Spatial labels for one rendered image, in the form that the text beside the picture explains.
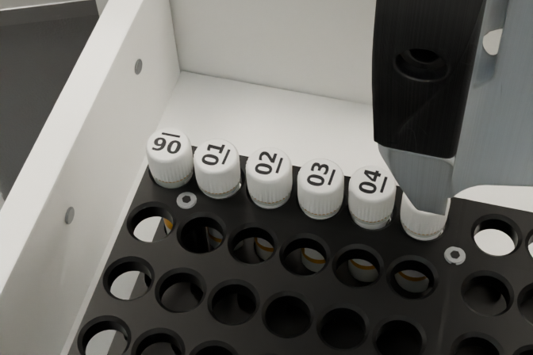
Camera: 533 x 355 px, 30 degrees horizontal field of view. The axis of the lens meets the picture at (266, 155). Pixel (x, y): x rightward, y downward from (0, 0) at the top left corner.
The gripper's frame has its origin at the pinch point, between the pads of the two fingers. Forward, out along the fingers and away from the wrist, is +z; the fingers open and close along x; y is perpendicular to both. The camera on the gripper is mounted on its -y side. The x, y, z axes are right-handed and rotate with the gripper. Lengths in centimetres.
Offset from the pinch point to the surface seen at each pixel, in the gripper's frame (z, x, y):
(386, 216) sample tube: 3.5, -0.4, -0.5
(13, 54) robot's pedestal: 31, 25, -30
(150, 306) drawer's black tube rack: 3.7, -4.4, -5.7
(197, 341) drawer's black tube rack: 3.8, -5.0, -4.3
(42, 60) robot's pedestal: 32, 26, -29
